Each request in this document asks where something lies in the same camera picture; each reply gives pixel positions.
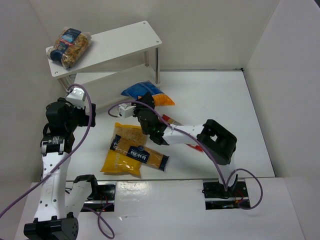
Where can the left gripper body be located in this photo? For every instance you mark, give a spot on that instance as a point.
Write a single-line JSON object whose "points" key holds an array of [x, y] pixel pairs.
{"points": [[88, 115]]}

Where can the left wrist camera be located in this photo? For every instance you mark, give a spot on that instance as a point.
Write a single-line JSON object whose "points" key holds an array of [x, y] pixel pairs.
{"points": [[77, 98]]}

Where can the dark blue spaghetti pack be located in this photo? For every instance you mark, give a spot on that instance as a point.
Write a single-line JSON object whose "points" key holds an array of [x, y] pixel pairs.
{"points": [[139, 152]]}

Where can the tricolour fusilli pasta bag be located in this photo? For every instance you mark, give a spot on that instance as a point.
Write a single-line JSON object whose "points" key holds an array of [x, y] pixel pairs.
{"points": [[69, 47]]}

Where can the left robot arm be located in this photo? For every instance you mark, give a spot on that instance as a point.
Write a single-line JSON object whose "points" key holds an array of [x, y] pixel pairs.
{"points": [[56, 217]]}

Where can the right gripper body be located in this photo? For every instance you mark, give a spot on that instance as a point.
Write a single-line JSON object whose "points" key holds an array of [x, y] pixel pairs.
{"points": [[144, 105]]}

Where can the white two-tier shelf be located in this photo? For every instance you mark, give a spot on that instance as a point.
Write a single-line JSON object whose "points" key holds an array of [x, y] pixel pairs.
{"points": [[105, 84]]}

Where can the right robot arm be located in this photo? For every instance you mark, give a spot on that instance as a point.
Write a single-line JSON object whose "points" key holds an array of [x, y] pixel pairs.
{"points": [[216, 141]]}

